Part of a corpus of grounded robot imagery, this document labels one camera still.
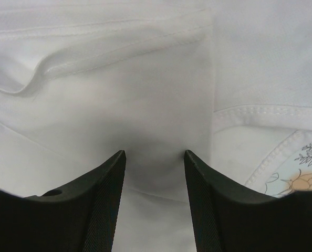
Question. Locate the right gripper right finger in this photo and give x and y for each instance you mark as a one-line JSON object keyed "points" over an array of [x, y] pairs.
{"points": [[227, 216]]}

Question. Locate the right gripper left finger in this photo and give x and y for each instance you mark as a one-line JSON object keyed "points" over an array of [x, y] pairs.
{"points": [[78, 216]]}

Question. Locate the white t shirt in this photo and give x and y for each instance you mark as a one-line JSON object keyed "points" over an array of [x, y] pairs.
{"points": [[80, 80]]}

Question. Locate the floral patterned table mat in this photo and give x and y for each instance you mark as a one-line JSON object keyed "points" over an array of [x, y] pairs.
{"points": [[295, 174]]}

